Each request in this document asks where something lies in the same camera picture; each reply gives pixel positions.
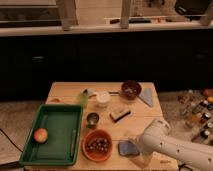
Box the blue sponge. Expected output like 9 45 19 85
118 140 140 156

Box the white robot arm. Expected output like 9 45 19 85
135 118 213 171

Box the white paper cup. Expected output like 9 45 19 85
96 91 110 107

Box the small metal cup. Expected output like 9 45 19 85
87 113 99 129

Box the dark red bowl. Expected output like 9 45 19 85
121 80 142 100

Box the wooden block eraser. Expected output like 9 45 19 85
109 108 131 123

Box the grey triangular cloth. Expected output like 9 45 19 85
139 88 154 107

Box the green plastic tray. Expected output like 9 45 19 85
19 104 83 166

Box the orange bowl with beads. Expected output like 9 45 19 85
82 129 112 162

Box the red apple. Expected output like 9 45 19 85
33 128 48 143

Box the spice bottle rack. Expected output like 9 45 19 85
178 89 213 144

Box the black bag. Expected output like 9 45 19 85
174 0 212 16

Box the black cable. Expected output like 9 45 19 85
0 128 24 167

